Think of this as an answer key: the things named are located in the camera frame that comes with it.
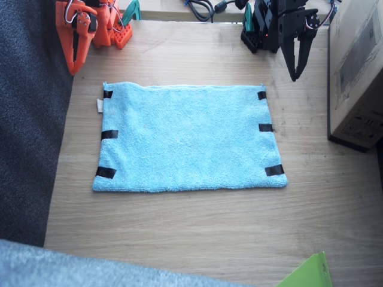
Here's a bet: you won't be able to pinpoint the light blue towel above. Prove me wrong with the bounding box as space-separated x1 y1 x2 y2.
91 81 288 193

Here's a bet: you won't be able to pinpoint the green table clamp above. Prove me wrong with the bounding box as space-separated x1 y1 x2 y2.
121 0 141 26
244 4 255 32

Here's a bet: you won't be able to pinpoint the brown cardboard box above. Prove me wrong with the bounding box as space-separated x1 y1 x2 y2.
327 0 383 153

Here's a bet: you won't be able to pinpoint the dark grey fabric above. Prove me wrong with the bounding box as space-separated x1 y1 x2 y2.
0 0 74 248

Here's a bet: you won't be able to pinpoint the lime green sheet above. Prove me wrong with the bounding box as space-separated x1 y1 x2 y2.
275 251 333 287

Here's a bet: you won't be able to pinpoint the light grey fabric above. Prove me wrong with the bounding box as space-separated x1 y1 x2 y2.
0 239 252 287

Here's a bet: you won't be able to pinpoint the black cable with ferrite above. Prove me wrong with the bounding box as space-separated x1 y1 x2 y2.
212 0 251 15

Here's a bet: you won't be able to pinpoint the black looped cable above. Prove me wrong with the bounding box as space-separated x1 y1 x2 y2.
187 0 215 23

